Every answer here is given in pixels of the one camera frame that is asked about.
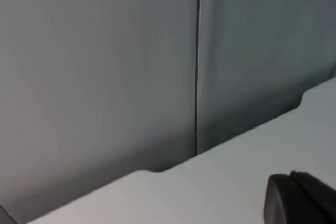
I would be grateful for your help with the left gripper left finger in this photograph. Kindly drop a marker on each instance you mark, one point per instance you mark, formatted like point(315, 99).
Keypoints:
point(281, 203)

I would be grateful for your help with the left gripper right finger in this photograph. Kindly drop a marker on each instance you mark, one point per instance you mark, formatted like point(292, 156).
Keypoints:
point(320, 200)

